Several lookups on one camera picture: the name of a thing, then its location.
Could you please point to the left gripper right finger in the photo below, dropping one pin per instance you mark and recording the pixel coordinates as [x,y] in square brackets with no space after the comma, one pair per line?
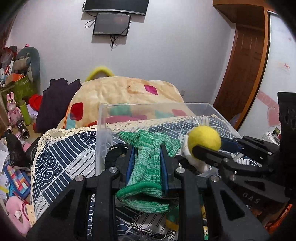
[227,216]

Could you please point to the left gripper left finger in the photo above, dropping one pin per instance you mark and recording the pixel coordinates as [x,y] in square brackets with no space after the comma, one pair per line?
[86,204]

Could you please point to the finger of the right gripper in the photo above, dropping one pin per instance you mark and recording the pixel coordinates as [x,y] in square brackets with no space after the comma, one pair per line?
[253,184]
[256,149]

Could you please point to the green yellow sponge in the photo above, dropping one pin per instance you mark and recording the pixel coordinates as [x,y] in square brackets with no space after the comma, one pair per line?
[172,219]

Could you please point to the yellow felt ball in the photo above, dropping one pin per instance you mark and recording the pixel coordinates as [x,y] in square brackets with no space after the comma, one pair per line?
[204,136]

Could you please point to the green knitted cloth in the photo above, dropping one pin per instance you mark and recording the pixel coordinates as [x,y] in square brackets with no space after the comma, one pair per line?
[143,191]

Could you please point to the floral patterned cloth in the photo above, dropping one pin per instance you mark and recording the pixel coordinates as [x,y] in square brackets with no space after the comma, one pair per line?
[205,226]

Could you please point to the white sock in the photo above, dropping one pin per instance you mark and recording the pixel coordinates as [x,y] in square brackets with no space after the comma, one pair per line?
[201,166]

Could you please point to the colourful toy box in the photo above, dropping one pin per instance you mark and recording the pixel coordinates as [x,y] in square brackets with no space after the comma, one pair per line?
[19,182]

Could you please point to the navy white patterned tablecloth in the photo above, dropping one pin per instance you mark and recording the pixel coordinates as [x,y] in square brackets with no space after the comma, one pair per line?
[61,156]

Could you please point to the wooden door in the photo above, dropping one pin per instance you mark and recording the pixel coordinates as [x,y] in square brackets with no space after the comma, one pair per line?
[241,71]

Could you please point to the clear plastic storage box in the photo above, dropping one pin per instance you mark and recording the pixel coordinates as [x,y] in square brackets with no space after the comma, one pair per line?
[173,119]

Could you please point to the green bottle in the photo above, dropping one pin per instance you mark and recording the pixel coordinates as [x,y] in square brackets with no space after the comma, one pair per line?
[25,112]

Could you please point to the beige patchwork blanket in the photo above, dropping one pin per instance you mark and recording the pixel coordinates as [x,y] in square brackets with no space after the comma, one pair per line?
[132,99]

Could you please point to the pink bunny toy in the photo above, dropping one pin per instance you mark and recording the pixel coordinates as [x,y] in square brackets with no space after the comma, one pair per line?
[14,112]

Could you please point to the dark purple garment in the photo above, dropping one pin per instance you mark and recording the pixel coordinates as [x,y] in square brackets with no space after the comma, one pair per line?
[55,102]

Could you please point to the red plush item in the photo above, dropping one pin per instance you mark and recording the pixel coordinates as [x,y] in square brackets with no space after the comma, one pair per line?
[35,101]

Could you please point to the green storage box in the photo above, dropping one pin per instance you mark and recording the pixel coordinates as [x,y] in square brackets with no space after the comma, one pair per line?
[22,88]

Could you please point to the wooden overhead cabinet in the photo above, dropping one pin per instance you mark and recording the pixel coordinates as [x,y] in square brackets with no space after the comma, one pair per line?
[244,12]

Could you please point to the grey plush toy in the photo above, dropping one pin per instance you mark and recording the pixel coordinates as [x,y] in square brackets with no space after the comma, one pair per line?
[28,59]

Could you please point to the large black wall television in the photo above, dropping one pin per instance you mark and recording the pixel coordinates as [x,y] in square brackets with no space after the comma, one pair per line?
[138,7]

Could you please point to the small black wall monitor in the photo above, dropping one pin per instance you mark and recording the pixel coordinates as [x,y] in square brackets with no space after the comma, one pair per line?
[112,24]

